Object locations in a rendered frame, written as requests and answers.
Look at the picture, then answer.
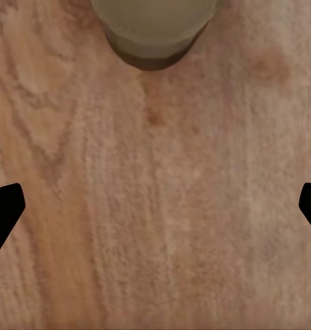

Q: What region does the pillar candle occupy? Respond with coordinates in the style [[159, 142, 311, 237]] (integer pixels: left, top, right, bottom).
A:
[[90, 0, 220, 71]]

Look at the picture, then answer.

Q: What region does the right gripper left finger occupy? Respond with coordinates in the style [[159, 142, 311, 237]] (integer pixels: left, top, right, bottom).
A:
[[0, 183, 25, 248]]

